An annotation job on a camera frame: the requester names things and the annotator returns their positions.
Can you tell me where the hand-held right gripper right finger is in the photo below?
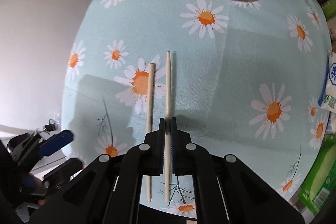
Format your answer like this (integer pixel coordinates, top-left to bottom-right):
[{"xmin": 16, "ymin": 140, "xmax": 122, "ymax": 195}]
[{"xmin": 169, "ymin": 117, "xmax": 306, "ymax": 224}]

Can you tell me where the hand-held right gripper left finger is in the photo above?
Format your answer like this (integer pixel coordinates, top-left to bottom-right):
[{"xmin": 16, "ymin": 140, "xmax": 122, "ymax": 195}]
[{"xmin": 28, "ymin": 117, "xmax": 166, "ymax": 224}]

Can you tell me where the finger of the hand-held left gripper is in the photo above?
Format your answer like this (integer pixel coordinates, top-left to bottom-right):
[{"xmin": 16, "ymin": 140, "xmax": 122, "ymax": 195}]
[
  {"xmin": 39, "ymin": 130, "xmax": 74, "ymax": 158},
  {"xmin": 43, "ymin": 158, "xmax": 84, "ymax": 189}
]

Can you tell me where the blue daisy print tablecloth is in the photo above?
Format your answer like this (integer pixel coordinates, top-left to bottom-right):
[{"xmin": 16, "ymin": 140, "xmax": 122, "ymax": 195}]
[{"xmin": 61, "ymin": 0, "xmax": 332, "ymax": 217}]

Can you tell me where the green sugar bag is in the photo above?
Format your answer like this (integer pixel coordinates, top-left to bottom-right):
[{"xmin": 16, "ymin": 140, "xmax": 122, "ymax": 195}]
[{"xmin": 299, "ymin": 135, "xmax": 336, "ymax": 216}]

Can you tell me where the blue and white salt bag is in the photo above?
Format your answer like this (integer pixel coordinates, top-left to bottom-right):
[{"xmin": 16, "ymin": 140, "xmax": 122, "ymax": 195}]
[{"xmin": 318, "ymin": 49, "xmax": 336, "ymax": 110}]

